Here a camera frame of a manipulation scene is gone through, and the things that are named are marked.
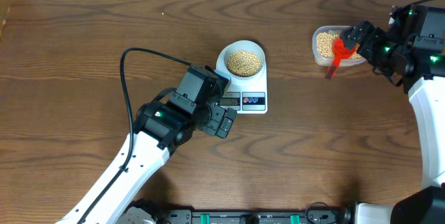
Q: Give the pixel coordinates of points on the clear plastic container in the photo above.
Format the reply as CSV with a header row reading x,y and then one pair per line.
x,y
355,59

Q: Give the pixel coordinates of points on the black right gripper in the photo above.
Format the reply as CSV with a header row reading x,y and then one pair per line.
x,y
374,35

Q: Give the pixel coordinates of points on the pile of soybeans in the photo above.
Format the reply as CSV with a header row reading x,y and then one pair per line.
x,y
324,43

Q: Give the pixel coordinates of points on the white digital kitchen scale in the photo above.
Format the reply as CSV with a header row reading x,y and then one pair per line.
x,y
246,96

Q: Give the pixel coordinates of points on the white round bowl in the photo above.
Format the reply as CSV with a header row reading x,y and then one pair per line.
x,y
241,45

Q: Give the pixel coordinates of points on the red plastic measuring scoop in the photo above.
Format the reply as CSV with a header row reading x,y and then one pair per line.
x,y
340,52

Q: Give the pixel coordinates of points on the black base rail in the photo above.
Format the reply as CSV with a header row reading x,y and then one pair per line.
x,y
144,211

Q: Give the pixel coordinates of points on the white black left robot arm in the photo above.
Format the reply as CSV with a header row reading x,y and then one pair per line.
x,y
161,126

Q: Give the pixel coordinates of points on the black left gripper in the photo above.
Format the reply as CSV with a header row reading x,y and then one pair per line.
x,y
213,126

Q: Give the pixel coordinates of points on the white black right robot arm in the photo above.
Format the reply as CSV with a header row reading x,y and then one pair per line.
x,y
413,47

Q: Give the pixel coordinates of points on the soybeans in white bowl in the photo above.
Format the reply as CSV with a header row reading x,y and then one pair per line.
x,y
244,63

